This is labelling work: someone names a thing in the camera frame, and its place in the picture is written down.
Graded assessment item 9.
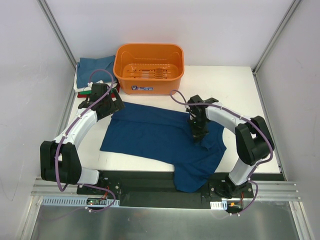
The navy blue t-shirt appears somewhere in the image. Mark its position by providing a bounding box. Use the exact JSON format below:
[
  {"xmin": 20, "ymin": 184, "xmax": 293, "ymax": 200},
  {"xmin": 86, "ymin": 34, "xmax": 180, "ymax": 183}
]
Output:
[{"xmin": 100, "ymin": 102, "xmax": 227, "ymax": 193}]

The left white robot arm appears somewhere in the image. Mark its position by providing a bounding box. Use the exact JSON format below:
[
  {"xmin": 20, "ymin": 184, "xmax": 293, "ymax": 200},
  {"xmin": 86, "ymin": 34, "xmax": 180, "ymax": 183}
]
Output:
[{"xmin": 40, "ymin": 83, "xmax": 125, "ymax": 195}]

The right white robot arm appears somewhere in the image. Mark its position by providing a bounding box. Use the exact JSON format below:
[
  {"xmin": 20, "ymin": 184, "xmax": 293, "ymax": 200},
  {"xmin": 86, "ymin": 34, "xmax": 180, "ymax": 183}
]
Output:
[{"xmin": 186, "ymin": 95, "xmax": 275, "ymax": 199}]

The folded red t-shirt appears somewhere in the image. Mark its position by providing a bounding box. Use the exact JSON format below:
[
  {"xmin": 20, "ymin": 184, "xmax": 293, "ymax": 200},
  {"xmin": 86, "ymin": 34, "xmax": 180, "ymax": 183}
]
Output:
[{"xmin": 77, "ymin": 85, "xmax": 120, "ymax": 98}]

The folded green t-shirt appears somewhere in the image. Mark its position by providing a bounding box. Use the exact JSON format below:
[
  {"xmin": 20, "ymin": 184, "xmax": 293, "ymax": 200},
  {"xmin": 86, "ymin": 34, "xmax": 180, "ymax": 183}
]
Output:
[{"xmin": 75, "ymin": 85, "xmax": 120, "ymax": 98}]

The orange plastic basket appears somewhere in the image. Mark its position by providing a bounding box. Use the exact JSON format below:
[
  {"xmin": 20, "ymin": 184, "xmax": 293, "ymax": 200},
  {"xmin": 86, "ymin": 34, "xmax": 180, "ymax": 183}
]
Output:
[{"xmin": 113, "ymin": 43, "xmax": 185, "ymax": 95}]

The folded light blue t-shirt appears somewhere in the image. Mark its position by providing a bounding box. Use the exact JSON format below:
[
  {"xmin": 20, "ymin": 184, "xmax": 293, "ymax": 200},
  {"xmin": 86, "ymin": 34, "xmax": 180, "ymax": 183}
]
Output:
[{"xmin": 75, "ymin": 55, "xmax": 117, "ymax": 90}]

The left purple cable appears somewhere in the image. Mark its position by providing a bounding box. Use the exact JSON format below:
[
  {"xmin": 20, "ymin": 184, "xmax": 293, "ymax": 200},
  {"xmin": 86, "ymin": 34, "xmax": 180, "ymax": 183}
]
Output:
[{"xmin": 54, "ymin": 68, "xmax": 117, "ymax": 214}]

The purple cable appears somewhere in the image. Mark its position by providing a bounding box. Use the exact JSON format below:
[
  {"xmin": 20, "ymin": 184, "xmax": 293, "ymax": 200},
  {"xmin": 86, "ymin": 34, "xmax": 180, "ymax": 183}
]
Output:
[
  {"xmin": 54, "ymin": 68, "xmax": 117, "ymax": 214},
  {"xmin": 169, "ymin": 89, "xmax": 274, "ymax": 218}
]

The right slotted cable duct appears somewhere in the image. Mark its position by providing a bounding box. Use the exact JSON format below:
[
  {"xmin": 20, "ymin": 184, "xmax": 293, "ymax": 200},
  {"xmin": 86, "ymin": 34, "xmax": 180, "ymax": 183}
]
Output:
[{"xmin": 209, "ymin": 200, "xmax": 243, "ymax": 210}]

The slotted cable duct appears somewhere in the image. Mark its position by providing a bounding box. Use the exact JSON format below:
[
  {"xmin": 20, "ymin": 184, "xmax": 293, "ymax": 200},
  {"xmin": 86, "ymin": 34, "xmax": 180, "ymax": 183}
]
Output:
[
  {"xmin": 42, "ymin": 196, "xmax": 120, "ymax": 208},
  {"xmin": 209, "ymin": 200, "xmax": 243, "ymax": 210}
]

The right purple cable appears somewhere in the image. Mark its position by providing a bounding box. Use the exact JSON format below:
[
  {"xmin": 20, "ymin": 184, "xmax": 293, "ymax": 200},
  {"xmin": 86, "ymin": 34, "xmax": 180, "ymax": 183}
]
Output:
[{"xmin": 169, "ymin": 89, "xmax": 274, "ymax": 218}]

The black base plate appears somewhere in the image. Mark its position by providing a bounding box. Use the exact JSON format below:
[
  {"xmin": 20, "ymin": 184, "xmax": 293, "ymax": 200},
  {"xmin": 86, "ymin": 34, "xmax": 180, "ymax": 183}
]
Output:
[{"xmin": 76, "ymin": 168, "xmax": 261, "ymax": 209}]

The left slotted cable duct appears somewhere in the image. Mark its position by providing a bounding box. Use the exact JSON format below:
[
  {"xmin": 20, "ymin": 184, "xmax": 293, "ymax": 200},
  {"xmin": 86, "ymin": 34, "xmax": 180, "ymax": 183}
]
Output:
[{"xmin": 42, "ymin": 196, "xmax": 120, "ymax": 208}]

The left aluminium frame post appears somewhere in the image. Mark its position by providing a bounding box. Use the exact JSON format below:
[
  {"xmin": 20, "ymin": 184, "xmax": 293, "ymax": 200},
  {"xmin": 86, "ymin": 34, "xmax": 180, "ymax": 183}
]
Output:
[{"xmin": 37, "ymin": 0, "xmax": 77, "ymax": 69}]

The aluminium frame post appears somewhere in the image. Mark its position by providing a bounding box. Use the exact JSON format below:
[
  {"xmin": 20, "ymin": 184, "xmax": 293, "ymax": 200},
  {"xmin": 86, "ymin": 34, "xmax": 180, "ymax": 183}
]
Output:
[
  {"xmin": 37, "ymin": 0, "xmax": 77, "ymax": 69},
  {"xmin": 252, "ymin": 0, "xmax": 303, "ymax": 76}
]

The right aluminium frame post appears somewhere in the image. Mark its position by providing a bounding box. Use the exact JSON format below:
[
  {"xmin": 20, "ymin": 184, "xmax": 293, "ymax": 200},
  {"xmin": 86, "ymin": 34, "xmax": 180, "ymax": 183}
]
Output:
[{"xmin": 252, "ymin": 0, "xmax": 303, "ymax": 76}]

